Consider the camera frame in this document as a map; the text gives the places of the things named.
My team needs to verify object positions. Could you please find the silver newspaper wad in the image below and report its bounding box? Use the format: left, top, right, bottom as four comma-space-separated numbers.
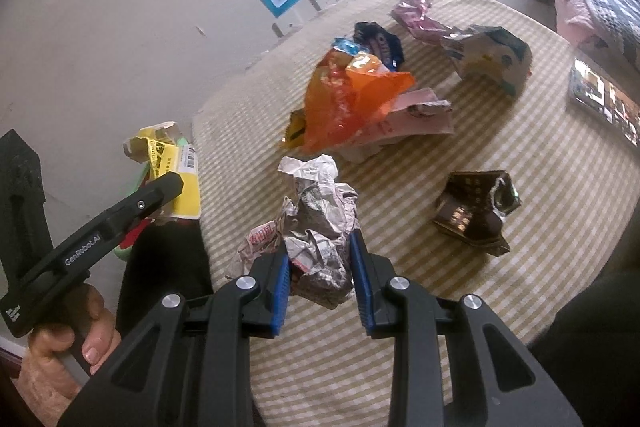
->
226, 155, 359, 309

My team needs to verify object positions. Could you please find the dark brown foil wrapper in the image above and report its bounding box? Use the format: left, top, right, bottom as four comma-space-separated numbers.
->
433, 170, 522, 257

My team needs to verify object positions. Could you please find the yellow snack box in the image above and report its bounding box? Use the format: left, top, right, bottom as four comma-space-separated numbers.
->
124, 121, 201, 221

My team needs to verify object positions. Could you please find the orange snack bag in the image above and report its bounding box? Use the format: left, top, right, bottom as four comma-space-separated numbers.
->
303, 48, 416, 153

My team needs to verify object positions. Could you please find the small yellow wrapper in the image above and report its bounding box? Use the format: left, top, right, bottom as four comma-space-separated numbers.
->
282, 108, 306, 150

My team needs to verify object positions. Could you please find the person's left hand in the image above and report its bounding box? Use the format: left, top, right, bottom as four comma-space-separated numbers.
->
28, 284, 122, 373

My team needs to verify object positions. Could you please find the red bin green rim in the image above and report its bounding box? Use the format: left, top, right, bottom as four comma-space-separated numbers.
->
114, 164, 184, 262

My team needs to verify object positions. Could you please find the beige checkered tablecloth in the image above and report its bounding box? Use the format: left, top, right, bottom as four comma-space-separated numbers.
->
192, 0, 640, 427

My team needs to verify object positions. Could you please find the pink paper sheet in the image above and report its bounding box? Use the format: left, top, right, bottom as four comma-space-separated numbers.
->
334, 88, 454, 164

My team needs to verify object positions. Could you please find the dark blue cookie wrapper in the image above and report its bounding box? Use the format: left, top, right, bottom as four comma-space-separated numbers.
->
333, 22, 405, 72

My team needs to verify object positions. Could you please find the white blue crumpled bag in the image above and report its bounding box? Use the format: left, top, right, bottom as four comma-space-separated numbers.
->
440, 25, 533, 98

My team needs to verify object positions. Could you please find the purple foil wrapper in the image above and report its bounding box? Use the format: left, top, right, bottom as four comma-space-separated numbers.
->
390, 0, 452, 46

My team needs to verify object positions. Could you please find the smartphone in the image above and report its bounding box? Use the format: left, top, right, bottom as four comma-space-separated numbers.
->
568, 58, 639, 150

